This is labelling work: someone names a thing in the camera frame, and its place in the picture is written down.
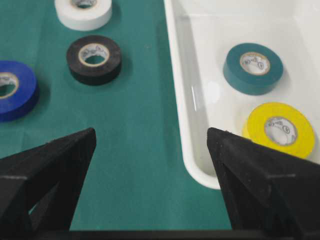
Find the green table cloth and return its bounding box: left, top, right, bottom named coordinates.
left=0, top=0, right=231, bottom=230

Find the green tape roll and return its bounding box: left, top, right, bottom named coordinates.
left=223, top=42, right=284, bottom=96

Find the blue tape roll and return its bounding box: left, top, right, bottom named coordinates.
left=0, top=60, right=39, bottom=122

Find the white tape roll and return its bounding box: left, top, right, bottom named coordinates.
left=54, top=0, right=113, bottom=31

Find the yellow tape roll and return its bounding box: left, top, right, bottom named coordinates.
left=242, top=102, right=316, bottom=159

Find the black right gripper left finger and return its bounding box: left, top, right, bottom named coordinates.
left=0, top=128, right=97, bottom=232

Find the white plastic tray case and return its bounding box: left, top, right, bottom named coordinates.
left=164, top=0, right=320, bottom=190

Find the black tape roll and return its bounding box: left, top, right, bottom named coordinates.
left=66, top=35, right=122, bottom=86

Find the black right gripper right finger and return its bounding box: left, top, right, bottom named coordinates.
left=207, top=127, right=320, bottom=232

